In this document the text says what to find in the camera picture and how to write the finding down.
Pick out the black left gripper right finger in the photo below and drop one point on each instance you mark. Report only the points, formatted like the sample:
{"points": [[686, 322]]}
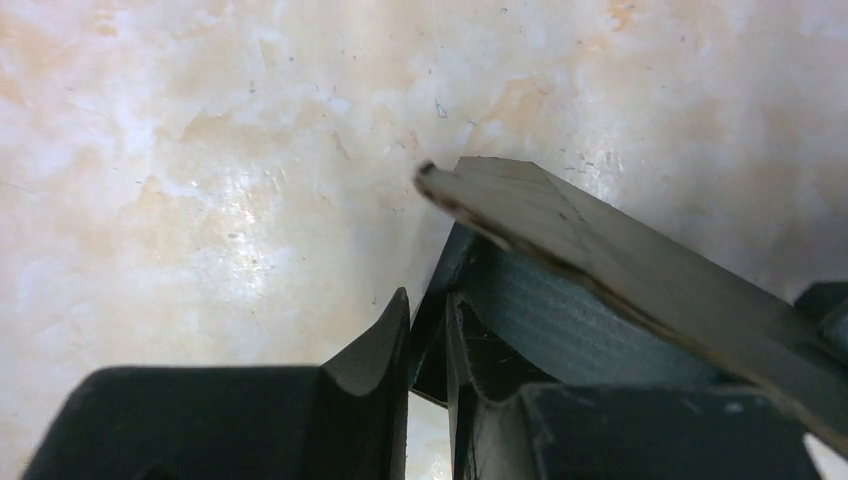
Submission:
{"points": [[510, 420]]}

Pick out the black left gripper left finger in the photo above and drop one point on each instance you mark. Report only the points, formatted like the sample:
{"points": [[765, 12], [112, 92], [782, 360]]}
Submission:
{"points": [[343, 419]]}

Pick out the black corrugated paper box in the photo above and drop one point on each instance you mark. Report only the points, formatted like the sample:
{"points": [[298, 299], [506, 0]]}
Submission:
{"points": [[651, 280]]}

